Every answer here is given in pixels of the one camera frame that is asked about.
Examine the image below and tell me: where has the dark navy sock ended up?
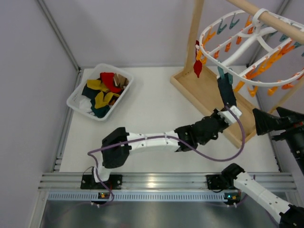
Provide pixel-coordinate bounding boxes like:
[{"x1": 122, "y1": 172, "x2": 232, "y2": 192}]
[{"x1": 217, "y1": 73, "x2": 237, "y2": 106}]

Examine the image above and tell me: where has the red thin sock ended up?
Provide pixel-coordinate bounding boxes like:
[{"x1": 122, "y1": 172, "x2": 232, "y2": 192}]
[{"x1": 193, "y1": 40, "x2": 203, "y2": 78}]

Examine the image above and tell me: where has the mustard yellow sock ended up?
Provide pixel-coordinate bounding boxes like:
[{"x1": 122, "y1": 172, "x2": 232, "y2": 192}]
[
  {"x1": 94, "y1": 91, "x2": 120, "y2": 109},
  {"x1": 86, "y1": 79, "x2": 111, "y2": 92}
]

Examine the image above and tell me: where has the navy patterned sock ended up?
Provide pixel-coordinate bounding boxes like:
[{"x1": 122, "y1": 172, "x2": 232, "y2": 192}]
[{"x1": 82, "y1": 85, "x2": 99, "y2": 100}]

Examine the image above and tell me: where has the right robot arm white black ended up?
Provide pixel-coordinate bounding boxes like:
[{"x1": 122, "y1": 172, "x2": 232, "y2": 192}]
[{"x1": 221, "y1": 107, "x2": 304, "y2": 228}]

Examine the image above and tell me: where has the white round clip hanger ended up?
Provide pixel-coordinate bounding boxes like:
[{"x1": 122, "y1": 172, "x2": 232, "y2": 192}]
[{"x1": 198, "y1": 9, "x2": 304, "y2": 97}]

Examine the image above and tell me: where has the argyle brown orange sock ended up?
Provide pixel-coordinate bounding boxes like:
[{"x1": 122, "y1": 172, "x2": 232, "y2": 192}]
[{"x1": 108, "y1": 95, "x2": 119, "y2": 106}]

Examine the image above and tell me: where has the tan brown striped sock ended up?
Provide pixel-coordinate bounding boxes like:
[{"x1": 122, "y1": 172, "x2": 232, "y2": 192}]
[{"x1": 113, "y1": 73, "x2": 129, "y2": 89}]

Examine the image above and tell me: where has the dark green sock in basket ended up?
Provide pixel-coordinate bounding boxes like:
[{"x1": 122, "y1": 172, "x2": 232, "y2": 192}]
[{"x1": 91, "y1": 105, "x2": 110, "y2": 118}]

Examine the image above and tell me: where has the white sock in basket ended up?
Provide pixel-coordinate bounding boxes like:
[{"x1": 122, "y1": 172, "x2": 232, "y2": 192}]
[{"x1": 79, "y1": 97, "x2": 95, "y2": 116}]

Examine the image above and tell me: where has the white plastic basket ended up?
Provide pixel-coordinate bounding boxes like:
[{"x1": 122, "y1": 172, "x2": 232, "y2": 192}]
[{"x1": 66, "y1": 63, "x2": 134, "y2": 121}]

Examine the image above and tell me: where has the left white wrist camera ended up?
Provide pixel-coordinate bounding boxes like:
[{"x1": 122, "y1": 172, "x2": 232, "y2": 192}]
[{"x1": 218, "y1": 105, "x2": 242, "y2": 126}]

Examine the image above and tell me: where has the wooden rack frame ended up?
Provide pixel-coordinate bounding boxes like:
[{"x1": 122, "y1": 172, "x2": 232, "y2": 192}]
[{"x1": 171, "y1": 0, "x2": 304, "y2": 148}]

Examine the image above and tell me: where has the aluminium rail base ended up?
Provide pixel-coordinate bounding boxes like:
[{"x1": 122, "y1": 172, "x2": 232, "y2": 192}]
[{"x1": 38, "y1": 172, "x2": 301, "y2": 205}]

